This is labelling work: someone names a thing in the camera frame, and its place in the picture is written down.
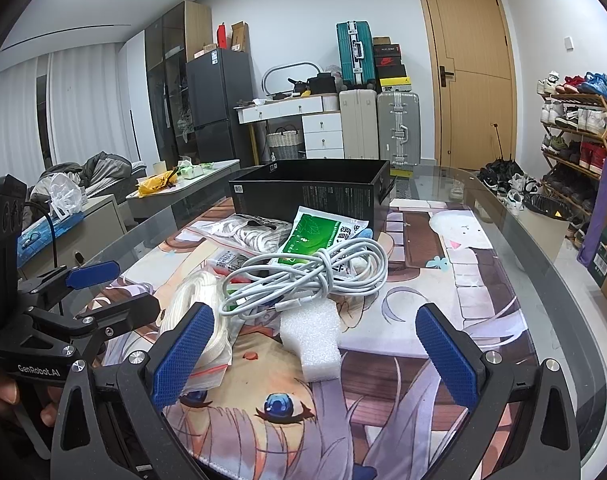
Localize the wooden shoe rack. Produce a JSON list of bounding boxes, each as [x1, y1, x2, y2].
[[537, 70, 607, 218]]

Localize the black refrigerator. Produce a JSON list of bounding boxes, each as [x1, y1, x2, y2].
[[186, 48, 254, 167]]

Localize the grey coffee table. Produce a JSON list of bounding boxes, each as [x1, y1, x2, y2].
[[127, 159, 241, 221]]

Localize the anime desk mat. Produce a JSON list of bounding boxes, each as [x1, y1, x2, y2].
[[80, 196, 542, 480]]

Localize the beige suitcase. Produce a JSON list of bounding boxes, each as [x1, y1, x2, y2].
[[338, 89, 379, 159]]

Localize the green white medicine packet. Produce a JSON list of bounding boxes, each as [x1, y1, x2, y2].
[[271, 206, 369, 266]]

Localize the teal suitcase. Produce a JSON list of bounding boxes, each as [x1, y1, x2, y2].
[[336, 21, 376, 90]]

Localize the white drawer desk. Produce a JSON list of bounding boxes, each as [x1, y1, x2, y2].
[[235, 93, 343, 165]]

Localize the wooden door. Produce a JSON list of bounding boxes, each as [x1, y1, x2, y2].
[[421, 0, 517, 170]]

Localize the silver suitcase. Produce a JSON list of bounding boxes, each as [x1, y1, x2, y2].
[[377, 91, 421, 169]]

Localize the white rope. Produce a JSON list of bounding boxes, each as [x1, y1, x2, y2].
[[155, 268, 236, 391]]

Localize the stacked shoe boxes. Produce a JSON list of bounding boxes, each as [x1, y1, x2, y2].
[[373, 37, 412, 92]]

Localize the purple bag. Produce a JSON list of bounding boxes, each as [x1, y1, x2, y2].
[[578, 159, 607, 268]]

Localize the person's left hand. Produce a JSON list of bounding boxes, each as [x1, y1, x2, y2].
[[0, 373, 63, 427]]

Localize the woven laundry basket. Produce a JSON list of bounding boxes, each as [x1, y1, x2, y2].
[[267, 128, 305, 160]]

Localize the black storage box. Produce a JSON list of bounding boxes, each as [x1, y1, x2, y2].
[[230, 158, 393, 235]]

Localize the yellow bag on table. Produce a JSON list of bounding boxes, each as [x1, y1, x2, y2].
[[138, 169, 178, 198]]

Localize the white cable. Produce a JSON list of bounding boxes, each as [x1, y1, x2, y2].
[[218, 237, 390, 317]]

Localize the white foam block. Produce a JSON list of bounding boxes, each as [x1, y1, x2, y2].
[[280, 298, 341, 382]]

